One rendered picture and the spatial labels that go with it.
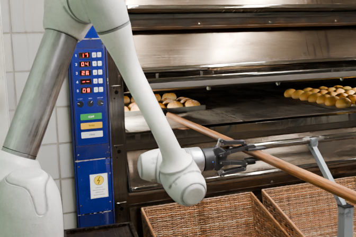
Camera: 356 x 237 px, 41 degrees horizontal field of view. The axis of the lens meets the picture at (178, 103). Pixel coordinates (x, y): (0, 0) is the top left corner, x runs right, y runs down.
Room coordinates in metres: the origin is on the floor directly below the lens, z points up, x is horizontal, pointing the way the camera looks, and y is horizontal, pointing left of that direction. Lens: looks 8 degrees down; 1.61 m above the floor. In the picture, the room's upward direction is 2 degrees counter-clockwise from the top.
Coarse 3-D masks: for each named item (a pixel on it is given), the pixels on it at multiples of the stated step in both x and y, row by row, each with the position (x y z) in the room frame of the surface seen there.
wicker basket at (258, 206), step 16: (144, 208) 2.03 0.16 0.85; (160, 208) 2.06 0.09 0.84; (176, 208) 2.08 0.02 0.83; (192, 208) 2.10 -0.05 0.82; (208, 208) 2.12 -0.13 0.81; (224, 208) 2.15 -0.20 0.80; (240, 208) 2.17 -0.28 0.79; (256, 208) 2.15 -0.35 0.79; (144, 224) 1.99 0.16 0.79; (160, 224) 2.04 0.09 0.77; (176, 224) 2.06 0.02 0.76; (192, 224) 2.08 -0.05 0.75; (208, 224) 2.10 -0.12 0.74; (224, 224) 2.12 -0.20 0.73; (240, 224) 2.15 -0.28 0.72; (256, 224) 2.15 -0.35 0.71; (272, 224) 2.02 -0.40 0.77
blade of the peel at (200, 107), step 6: (168, 108) 2.62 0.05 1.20; (174, 108) 2.63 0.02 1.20; (180, 108) 2.64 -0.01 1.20; (186, 108) 2.65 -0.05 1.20; (192, 108) 2.67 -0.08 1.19; (198, 108) 2.68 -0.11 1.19; (204, 108) 2.69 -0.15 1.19; (126, 114) 2.53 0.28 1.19; (132, 114) 2.55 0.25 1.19; (138, 114) 2.56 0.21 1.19
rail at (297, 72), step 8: (256, 72) 2.10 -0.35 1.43; (264, 72) 2.11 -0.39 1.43; (272, 72) 2.13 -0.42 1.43; (280, 72) 2.14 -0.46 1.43; (288, 72) 2.15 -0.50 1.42; (296, 72) 2.17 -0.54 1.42; (304, 72) 2.18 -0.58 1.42; (312, 72) 2.19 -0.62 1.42; (320, 72) 2.21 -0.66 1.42; (152, 80) 1.94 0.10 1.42; (160, 80) 1.95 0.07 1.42; (168, 80) 1.96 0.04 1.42; (176, 80) 1.98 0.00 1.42; (184, 80) 1.99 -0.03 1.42; (192, 80) 2.00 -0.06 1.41
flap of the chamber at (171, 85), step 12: (336, 72) 2.24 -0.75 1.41; (348, 72) 2.26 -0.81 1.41; (156, 84) 1.94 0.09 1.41; (168, 84) 1.96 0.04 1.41; (180, 84) 1.98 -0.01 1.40; (192, 84) 2.00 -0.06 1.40; (204, 84) 2.01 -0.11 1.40; (216, 84) 2.03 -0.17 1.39; (228, 84) 2.05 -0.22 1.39; (240, 84) 2.15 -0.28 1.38; (252, 84) 2.26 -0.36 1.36
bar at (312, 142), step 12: (348, 132) 2.00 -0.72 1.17; (264, 144) 1.85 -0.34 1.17; (276, 144) 1.87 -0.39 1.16; (288, 144) 1.89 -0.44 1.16; (300, 144) 1.91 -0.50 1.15; (312, 144) 1.92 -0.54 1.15; (324, 168) 1.85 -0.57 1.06; (348, 204) 1.74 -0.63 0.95; (348, 216) 1.71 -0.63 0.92; (348, 228) 1.71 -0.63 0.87
